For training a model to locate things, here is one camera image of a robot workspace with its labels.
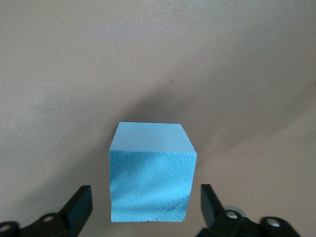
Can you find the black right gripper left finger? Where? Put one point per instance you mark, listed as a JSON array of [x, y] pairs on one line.
[[77, 209]]

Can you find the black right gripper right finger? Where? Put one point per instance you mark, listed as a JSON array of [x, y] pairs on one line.
[[209, 207]]

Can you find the light blue foam cube block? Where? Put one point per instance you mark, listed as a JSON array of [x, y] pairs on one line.
[[150, 177]]

